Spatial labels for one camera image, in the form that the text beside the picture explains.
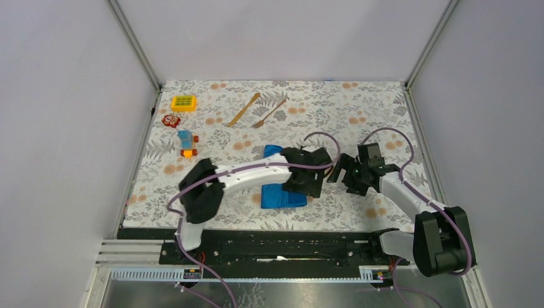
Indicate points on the wooden fork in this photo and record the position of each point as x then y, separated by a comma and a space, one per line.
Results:
261, 122

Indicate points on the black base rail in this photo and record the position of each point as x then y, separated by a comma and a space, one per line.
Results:
247, 254

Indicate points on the blue toy train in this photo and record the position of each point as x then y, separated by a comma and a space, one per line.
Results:
188, 142

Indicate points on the yellow green toy block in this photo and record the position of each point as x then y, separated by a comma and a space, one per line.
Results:
184, 103

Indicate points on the wooden spoon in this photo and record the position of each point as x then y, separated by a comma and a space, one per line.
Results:
255, 97

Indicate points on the red owl toy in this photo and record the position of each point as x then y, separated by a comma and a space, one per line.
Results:
171, 120

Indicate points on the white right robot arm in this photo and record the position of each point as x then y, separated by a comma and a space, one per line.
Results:
441, 241

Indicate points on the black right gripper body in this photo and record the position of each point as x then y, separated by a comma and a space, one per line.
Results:
358, 185

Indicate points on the blue cloth napkin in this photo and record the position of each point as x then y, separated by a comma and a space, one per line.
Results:
274, 197

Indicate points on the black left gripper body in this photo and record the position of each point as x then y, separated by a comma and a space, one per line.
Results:
310, 186

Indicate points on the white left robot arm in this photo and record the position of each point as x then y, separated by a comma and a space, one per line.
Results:
204, 187

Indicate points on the floral tablecloth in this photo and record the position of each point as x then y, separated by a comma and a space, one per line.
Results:
318, 113

